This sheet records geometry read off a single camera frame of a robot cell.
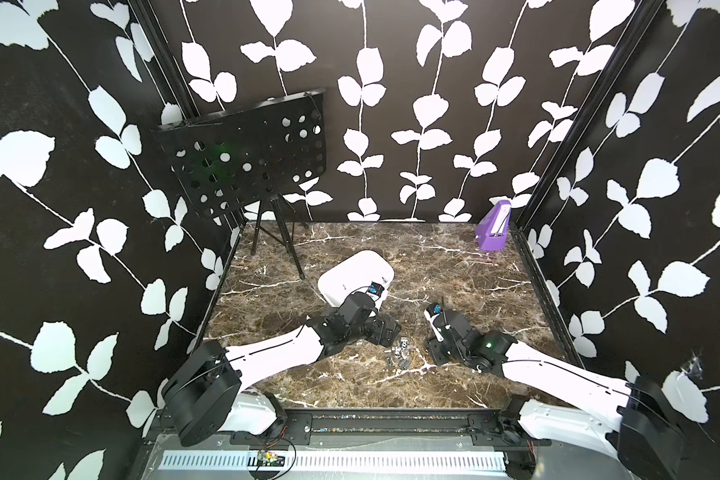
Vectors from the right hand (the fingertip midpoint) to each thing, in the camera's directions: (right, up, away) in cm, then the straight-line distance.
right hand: (428, 338), depth 83 cm
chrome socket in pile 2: (-11, -8, +3) cm, 13 cm away
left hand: (-11, +6, -1) cm, 13 cm away
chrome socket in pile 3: (-7, -8, +2) cm, 10 cm away
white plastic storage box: (-22, +16, +19) cm, 33 cm away
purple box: (+28, +32, +25) cm, 50 cm away
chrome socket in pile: (-6, -3, +5) cm, 9 cm away
